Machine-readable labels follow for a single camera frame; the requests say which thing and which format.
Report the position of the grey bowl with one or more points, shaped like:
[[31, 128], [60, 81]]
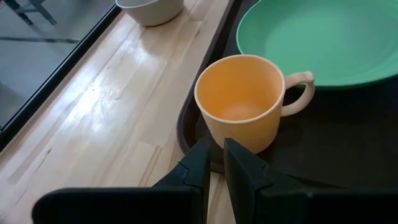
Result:
[[149, 14]]

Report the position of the black metal table frame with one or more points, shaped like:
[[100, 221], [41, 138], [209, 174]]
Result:
[[57, 77]]

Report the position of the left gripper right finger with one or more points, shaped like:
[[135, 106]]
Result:
[[264, 199]]

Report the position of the dark metal furniture legs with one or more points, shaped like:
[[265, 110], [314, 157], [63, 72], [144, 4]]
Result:
[[46, 15]]

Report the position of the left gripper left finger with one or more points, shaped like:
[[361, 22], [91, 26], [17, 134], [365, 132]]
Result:
[[174, 202]]

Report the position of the orange mug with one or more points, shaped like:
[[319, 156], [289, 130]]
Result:
[[242, 93]]

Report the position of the green plate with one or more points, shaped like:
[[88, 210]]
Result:
[[326, 40]]

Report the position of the brown plastic tray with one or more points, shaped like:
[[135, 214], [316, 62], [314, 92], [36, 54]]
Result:
[[342, 140]]

